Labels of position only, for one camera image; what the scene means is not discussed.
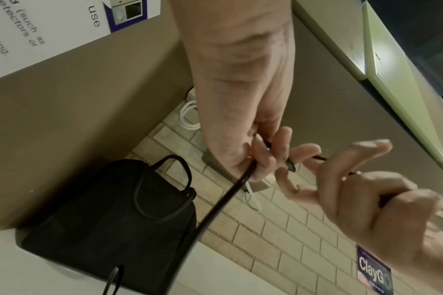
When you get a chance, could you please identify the person's left hand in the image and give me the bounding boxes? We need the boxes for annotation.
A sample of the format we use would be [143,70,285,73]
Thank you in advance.
[170,0,322,183]

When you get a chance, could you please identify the person's right hand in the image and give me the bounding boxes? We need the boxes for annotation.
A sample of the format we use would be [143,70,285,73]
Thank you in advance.
[275,139,443,260]

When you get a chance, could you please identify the black power cord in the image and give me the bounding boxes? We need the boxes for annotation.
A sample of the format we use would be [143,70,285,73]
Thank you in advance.
[102,139,397,295]

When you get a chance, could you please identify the black fabric bag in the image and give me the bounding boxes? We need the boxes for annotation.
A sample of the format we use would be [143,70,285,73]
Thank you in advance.
[16,154,198,295]

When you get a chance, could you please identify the stainless steel hand dryer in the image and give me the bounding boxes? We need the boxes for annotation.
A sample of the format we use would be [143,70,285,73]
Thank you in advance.
[200,148,271,193]

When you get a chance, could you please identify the white and purple microwave poster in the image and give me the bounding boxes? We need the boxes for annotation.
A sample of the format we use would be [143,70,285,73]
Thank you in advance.
[0,0,162,83]

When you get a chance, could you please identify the dark blue wall sticker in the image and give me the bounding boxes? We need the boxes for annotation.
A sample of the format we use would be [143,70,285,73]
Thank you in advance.
[355,244,394,295]

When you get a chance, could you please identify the white cable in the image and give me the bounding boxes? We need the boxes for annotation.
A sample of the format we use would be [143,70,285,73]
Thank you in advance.
[179,100,263,212]

